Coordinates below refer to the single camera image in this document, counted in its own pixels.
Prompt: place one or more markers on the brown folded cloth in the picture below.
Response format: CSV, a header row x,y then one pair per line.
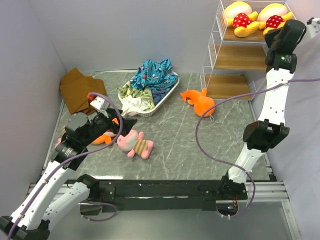
x,y
74,88

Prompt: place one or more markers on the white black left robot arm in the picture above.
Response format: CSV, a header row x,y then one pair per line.
x,y
36,216

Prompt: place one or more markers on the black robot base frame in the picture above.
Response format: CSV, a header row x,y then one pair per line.
x,y
133,195

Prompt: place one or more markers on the green white patterned cloth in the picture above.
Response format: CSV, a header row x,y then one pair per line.
x,y
135,101

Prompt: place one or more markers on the white plastic laundry basket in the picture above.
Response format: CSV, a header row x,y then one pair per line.
x,y
160,97

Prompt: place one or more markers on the orange fox plush toy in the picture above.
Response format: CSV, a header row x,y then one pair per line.
x,y
106,138

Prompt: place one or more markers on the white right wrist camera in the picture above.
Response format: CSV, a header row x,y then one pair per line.
x,y
312,27

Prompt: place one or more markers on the yellow plush red dotted dress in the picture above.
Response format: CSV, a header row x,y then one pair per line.
x,y
273,17

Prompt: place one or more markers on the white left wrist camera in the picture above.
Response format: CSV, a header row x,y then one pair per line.
x,y
99,104

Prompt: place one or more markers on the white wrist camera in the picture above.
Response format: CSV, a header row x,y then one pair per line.
x,y
99,104
312,27

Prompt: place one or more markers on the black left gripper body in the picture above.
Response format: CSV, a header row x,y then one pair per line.
x,y
101,124

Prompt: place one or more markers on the pink pig plush striped shirt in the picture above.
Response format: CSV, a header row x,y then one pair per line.
x,y
135,144

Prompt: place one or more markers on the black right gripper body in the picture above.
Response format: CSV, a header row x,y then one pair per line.
x,y
270,38

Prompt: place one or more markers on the blue patterned cloth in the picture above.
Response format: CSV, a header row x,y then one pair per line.
x,y
154,75

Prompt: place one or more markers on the white wire wooden shelf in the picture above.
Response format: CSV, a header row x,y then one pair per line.
x,y
230,61

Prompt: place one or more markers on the orange whale plush toy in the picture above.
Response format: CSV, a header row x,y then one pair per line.
x,y
198,99

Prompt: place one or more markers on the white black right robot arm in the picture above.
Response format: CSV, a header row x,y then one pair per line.
x,y
269,129

